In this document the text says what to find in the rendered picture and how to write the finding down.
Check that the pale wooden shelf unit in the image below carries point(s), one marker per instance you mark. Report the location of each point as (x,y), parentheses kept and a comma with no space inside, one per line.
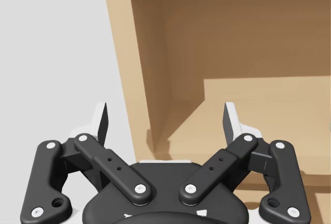
(232,53)

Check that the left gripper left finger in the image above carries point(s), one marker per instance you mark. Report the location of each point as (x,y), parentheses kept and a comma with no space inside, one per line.
(49,167)

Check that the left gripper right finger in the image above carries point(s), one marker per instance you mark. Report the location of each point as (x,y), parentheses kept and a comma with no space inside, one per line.
(283,172)

